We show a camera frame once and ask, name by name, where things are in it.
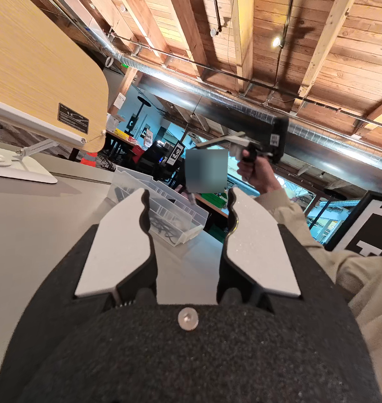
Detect clear plastic bin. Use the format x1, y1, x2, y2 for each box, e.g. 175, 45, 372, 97
110, 165, 209, 247

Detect silver ceiling duct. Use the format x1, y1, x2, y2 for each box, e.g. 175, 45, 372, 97
93, 31, 382, 148

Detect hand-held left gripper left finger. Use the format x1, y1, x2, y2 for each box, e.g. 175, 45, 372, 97
74, 188, 157, 305

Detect person's right hand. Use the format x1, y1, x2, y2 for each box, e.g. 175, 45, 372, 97
236, 149, 283, 194

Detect dark ceiling duct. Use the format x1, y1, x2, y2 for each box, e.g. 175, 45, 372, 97
137, 74, 382, 172

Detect wooden book stand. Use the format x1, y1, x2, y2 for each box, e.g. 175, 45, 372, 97
0, 0, 109, 184

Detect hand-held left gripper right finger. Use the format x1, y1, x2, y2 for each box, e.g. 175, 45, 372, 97
216, 187, 302, 305

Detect green storage bin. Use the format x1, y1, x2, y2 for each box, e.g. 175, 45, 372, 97
200, 192, 229, 210

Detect black white marker board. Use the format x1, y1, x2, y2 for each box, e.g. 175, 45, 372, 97
325, 190, 382, 262

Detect person's right forearm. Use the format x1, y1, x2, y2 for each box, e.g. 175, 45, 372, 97
253, 186, 352, 284

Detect small marker board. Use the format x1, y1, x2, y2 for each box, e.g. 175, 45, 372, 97
166, 140, 184, 166

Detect tangled black cables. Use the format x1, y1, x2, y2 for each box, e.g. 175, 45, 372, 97
149, 216, 180, 244

